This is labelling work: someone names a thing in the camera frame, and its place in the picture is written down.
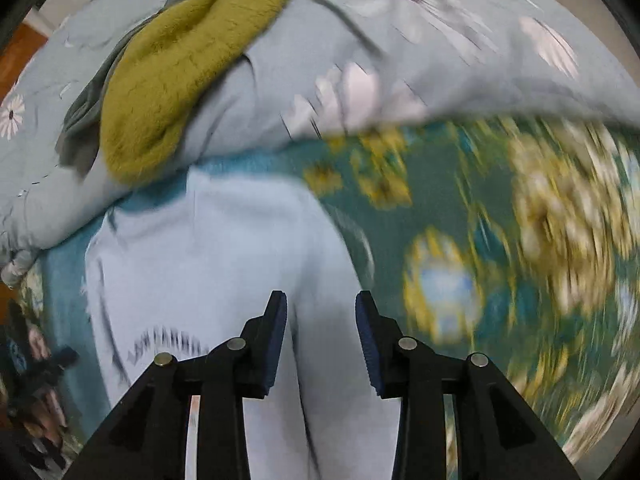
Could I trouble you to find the teal floral bed sheet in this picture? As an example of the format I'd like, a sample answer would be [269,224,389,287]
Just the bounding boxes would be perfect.
[10,119,640,470]

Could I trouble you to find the olive green fuzzy garment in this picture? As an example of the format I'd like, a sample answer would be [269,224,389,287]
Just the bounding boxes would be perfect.
[100,0,321,188]

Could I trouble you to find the light blue pants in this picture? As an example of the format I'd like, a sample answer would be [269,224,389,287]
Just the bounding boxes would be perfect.
[80,169,406,480]

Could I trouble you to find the grey floral quilt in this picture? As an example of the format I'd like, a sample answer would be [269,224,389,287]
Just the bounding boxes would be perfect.
[0,0,640,276]

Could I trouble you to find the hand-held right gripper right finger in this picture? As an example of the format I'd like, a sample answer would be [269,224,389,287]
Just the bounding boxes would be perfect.
[355,290,581,480]

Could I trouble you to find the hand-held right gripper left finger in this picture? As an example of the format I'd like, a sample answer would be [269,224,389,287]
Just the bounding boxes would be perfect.
[64,290,289,480]

